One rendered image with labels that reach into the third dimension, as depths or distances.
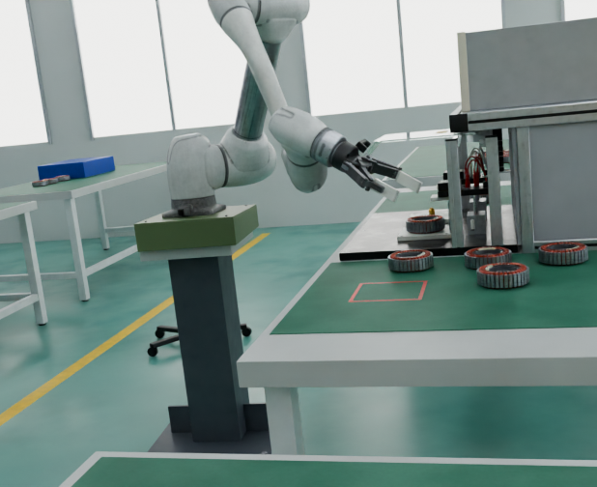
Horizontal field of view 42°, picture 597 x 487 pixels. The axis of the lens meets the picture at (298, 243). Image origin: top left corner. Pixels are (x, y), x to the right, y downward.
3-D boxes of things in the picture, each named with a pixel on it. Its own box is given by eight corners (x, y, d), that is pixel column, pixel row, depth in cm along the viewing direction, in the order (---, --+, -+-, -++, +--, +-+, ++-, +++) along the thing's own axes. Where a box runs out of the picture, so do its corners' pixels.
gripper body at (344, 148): (341, 163, 204) (370, 180, 201) (326, 168, 197) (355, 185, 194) (352, 138, 201) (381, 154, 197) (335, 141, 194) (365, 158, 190)
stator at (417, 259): (381, 272, 193) (380, 257, 193) (400, 262, 203) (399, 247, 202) (422, 273, 187) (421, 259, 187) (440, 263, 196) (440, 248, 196)
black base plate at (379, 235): (339, 261, 212) (338, 252, 212) (374, 219, 273) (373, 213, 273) (518, 252, 200) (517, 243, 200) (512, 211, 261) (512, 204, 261)
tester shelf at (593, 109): (449, 133, 196) (448, 115, 195) (461, 118, 261) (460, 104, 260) (638, 117, 185) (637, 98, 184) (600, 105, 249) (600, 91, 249)
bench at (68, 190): (-28, 307, 536) (-48, 200, 522) (103, 248, 716) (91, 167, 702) (89, 302, 513) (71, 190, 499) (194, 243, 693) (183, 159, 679)
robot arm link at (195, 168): (163, 199, 275) (156, 136, 271) (211, 192, 283) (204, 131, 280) (179, 201, 260) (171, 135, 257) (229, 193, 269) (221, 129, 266)
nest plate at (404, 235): (397, 241, 220) (396, 237, 220) (403, 231, 234) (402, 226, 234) (450, 238, 216) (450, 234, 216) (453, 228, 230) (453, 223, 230)
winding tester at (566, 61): (461, 112, 205) (456, 32, 201) (467, 105, 246) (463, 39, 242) (619, 97, 195) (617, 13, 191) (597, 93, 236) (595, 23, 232)
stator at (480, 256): (514, 269, 183) (513, 254, 182) (466, 272, 185) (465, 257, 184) (509, 259, 193) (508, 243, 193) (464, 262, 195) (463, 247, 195)
